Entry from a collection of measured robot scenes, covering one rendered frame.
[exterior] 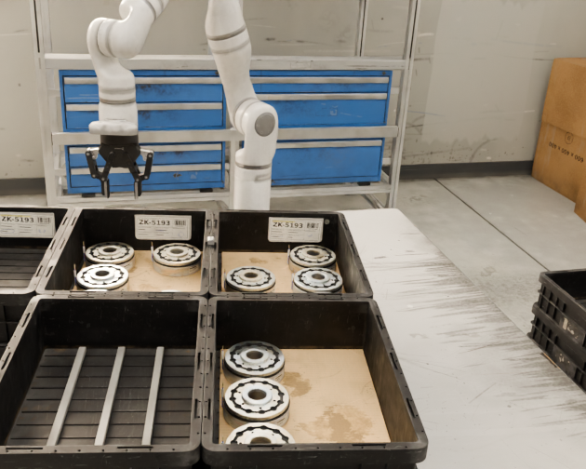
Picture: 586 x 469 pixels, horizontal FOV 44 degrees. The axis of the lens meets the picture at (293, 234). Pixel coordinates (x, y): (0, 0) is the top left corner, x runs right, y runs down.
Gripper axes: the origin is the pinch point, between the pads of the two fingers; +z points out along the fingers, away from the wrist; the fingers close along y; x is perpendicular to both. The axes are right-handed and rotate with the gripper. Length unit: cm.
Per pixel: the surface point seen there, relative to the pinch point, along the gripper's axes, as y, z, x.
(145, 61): 16, 8, -174
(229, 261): -22.5, 17.4, -3.2
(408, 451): -47, 8, 70
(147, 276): -5.4, 17.3, 5.2
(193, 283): -15.3, 17.4, 7.7
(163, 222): -7.6, 10.3, -7.5
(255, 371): -28, 14, 44
